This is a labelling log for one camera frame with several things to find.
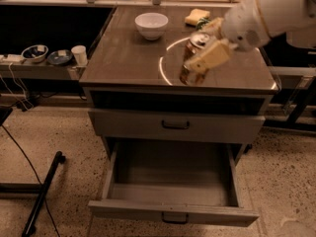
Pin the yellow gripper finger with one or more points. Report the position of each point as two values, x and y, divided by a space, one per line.
215 53
213 28

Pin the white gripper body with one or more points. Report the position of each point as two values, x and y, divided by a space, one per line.
243 25

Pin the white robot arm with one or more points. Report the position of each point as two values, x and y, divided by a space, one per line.
282 16

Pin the closed upper drawer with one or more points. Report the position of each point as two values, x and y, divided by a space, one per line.
176 126

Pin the grey drawer cabinet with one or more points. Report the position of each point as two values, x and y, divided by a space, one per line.
129 73

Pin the open lower drawer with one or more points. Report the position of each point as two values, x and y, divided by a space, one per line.
175 182

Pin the green crumpled chip bag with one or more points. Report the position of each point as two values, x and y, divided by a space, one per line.
201 23

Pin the yellow sponge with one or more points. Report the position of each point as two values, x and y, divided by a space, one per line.
195 15

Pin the white paper cup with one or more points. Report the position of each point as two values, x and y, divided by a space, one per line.
79 52

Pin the dark blue bowl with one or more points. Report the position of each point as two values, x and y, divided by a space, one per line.
60 57

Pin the white and blue bowl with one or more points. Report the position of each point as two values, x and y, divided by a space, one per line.
35 53

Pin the white power strip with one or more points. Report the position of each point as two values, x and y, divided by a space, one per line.
15 58

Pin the black stand leg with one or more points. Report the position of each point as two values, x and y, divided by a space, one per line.
40 190

